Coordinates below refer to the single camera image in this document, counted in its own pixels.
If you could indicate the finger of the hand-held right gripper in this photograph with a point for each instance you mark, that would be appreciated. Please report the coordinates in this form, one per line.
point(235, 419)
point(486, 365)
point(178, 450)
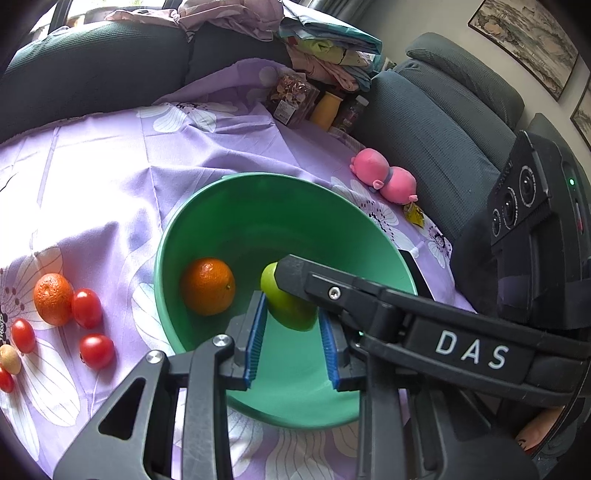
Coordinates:
point(341, 290)

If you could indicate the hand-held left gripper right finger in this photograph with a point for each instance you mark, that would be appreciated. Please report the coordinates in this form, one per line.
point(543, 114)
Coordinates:
point(330, 357)

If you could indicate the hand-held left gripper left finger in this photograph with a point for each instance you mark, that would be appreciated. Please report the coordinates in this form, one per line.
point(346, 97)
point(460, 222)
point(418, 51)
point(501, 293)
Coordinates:
point(256, 344)

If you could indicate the green apple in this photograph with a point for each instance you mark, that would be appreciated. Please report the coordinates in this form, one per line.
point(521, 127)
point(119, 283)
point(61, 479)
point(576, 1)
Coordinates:
point(288, 310)

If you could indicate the large dark orange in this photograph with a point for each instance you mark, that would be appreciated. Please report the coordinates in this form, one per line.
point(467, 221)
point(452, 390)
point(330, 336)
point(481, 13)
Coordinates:
point(207, 286)

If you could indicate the green bowl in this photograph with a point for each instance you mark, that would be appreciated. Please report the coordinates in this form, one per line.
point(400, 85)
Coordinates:
point(277, 217)

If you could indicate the small bright mandarin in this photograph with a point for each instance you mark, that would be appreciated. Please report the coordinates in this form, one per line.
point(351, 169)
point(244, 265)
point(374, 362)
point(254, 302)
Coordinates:
point(53, 299)

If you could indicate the small beige round fruit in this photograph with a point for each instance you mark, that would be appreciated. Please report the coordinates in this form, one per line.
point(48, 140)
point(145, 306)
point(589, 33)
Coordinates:
point(9, 360)

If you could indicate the small red cherry tomato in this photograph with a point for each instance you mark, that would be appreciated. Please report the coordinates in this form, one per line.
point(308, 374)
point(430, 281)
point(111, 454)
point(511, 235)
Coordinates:
point(5, 381)

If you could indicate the person's right hand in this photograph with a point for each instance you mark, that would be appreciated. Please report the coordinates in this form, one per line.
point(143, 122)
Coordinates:
point(545, 429)

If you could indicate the small yellow wrapper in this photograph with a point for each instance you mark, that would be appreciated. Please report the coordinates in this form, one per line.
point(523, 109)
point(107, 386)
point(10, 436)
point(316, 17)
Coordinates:
point(415, 214)

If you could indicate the pink plush pig toy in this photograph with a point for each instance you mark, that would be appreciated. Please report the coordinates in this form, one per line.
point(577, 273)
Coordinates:
point(397, 184)

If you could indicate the dark clear bottle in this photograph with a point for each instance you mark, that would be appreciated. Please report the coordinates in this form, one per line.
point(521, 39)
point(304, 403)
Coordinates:
point(353, 113)

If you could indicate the yellow bottle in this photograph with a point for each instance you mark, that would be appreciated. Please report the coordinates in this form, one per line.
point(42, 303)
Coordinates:
point(325, 113)

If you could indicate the dark grey-green armchair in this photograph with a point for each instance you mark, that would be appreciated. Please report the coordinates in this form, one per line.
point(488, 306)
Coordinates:
point(438, 120)

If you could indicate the clear box of dried snacks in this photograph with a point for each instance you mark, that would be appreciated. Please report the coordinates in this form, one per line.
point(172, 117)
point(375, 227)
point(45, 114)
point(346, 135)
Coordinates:
point(291, 97)

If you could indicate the purple floral cloth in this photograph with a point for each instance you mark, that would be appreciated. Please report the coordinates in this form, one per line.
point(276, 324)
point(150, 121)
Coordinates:
point(115, 184)

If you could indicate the pile of folded clothes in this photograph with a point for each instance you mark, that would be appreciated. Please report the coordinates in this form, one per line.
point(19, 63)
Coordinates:
point(323, 50)

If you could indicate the framed landscape painting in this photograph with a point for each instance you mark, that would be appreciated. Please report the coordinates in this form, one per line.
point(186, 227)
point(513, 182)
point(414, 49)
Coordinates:
point(584, 120)
point(526, 41)

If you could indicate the crumpled pink cloth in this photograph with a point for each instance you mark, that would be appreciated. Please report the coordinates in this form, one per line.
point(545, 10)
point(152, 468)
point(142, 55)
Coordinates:
point(221, 16)

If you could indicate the dark grey-green sofa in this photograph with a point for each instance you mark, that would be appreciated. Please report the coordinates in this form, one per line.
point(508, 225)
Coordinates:
point(92, 64)

